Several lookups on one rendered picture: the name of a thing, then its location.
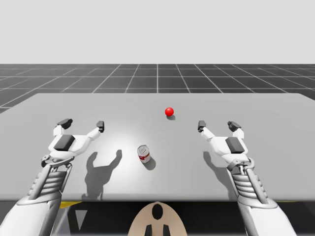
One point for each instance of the tan robot part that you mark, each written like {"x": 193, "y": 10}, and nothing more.
{"x": 157, "y": 218}

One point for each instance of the red ball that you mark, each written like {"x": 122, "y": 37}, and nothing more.
{"x": 169, "y": 111}

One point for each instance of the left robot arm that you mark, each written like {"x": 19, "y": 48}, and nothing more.
{"x": 37, "y": 196}

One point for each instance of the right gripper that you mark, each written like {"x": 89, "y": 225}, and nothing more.
{"x": 229, "y": 145}

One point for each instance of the red and white can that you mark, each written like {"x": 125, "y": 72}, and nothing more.
{"x": 143, "y": 153}

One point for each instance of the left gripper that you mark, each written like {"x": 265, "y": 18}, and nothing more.
{"x": 64, "y": 144}

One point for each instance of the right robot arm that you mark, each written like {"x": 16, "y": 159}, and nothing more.
{"x": 258, "y": 196}

